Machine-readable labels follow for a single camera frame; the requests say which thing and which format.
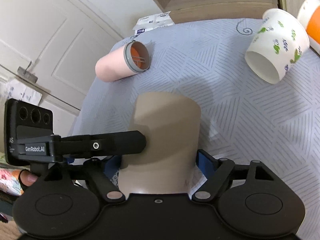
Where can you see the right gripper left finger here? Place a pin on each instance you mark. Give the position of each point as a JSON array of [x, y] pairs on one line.
[[99, 183]]

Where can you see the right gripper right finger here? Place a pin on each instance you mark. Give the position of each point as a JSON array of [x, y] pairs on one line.
[[216, 171]]

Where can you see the taupe brown cup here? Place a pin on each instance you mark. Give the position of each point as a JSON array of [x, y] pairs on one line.
[[171, 125]]

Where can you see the pink cup grey rim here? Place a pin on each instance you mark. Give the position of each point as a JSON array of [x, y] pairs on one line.
[[130, 59]]

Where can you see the white floral paper cup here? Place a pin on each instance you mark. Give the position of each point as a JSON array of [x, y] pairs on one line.
[[279, 43]]

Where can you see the orange paper cup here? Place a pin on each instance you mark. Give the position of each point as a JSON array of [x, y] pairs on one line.
[[309, 17]]

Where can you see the person's left hand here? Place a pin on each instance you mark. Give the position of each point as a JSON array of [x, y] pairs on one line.
[[27, 178]]

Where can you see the grey patterned tablecloth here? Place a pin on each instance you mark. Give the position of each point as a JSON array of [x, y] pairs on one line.
[[242, 117]]

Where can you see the white door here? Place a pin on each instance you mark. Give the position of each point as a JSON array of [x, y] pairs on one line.
[[60, 41]]

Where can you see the white tissue package stack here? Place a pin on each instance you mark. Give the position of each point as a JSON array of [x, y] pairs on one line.
[[152, 22]]

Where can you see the wooden shelf unit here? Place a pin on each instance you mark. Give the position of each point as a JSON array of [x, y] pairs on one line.
[[182, 11]]

